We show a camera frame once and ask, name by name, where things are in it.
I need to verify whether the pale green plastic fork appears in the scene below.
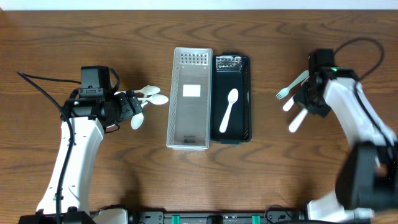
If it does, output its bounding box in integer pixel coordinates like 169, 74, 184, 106
275, 70, 309, 100

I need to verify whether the white spoon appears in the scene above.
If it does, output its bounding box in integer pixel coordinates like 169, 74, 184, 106
114, 85, 160, 97
219, 88, 239, 133
138, 94, 169, 105
131, 111, 144, 129

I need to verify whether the clear plastic basket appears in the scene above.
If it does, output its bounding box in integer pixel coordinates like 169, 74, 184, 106
166, 47, 213, 151

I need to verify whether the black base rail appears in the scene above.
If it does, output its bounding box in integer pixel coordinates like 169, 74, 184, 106
88, 210, 371, 224

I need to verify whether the black plastic basket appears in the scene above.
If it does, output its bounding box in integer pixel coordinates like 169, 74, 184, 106
210, 52, 252, 144

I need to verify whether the white spoon top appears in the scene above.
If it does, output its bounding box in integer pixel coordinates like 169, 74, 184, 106
114, 85, 160, 97

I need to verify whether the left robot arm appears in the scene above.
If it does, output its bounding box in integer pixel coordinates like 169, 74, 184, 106
19, 88, 142, 224

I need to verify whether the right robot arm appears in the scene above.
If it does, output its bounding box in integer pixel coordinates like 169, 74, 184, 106
289, 67, 397, 223

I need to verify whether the white fork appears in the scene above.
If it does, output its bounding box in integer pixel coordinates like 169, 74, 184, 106
289, 108, 308, 133
282, 77, 308, 111

